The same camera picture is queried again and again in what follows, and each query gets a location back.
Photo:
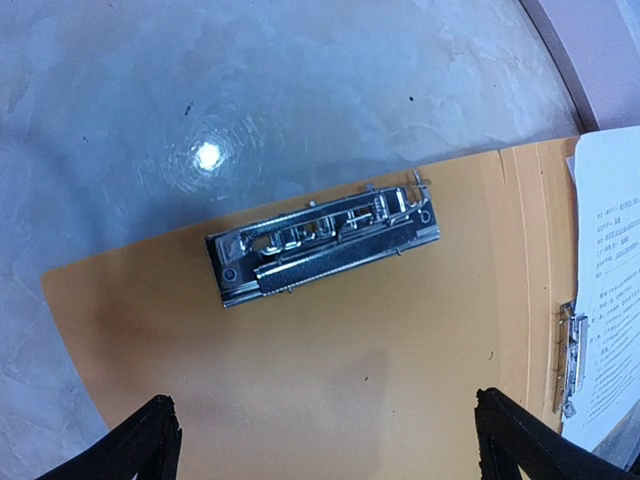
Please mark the pink-brown file folder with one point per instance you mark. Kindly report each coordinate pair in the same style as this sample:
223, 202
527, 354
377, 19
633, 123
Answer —
594, 51

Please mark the orange folder edge clip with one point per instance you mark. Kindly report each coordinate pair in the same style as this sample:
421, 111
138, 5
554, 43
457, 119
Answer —
281, 253

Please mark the orange folder centre clip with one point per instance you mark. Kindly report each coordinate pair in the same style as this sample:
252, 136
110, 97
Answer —
571, 358

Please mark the orange folder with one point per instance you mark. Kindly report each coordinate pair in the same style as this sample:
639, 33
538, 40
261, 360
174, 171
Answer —
368, 374

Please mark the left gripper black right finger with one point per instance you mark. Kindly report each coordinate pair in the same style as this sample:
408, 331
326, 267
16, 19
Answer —
513, 443

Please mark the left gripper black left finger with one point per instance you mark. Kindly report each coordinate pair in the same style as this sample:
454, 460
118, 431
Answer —
146, 445

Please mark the white printed sheet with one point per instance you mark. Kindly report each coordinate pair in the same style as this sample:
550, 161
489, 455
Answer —
606, 176

